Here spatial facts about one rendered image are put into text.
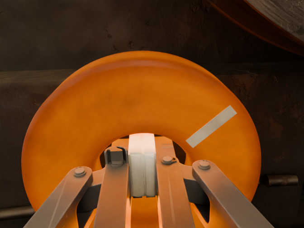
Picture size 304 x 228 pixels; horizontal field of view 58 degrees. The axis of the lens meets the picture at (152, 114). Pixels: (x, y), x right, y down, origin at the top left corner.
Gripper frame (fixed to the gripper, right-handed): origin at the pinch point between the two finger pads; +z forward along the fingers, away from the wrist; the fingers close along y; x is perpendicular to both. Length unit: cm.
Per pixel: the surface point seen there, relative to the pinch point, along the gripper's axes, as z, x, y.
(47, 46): 14.1, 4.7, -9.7
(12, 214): 6.6, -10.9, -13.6
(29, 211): 6.6, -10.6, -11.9
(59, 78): 9.3, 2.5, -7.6
